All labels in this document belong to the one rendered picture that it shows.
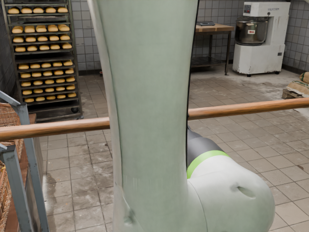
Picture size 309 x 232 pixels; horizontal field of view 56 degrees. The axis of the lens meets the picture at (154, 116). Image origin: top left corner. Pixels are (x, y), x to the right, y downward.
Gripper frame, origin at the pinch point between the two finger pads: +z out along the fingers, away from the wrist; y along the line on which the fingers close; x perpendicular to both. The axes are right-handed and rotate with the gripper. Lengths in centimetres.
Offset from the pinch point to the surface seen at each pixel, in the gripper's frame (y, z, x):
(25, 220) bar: 54, 37, -45
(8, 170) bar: 30, 37, -47
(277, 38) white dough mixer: 48, 397, 359
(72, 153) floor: 116, 201, -26
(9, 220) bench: 59, 46, -53
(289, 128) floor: 117, 185, 220
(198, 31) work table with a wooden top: 31, 417, 207
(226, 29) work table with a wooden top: 31, 418, 261
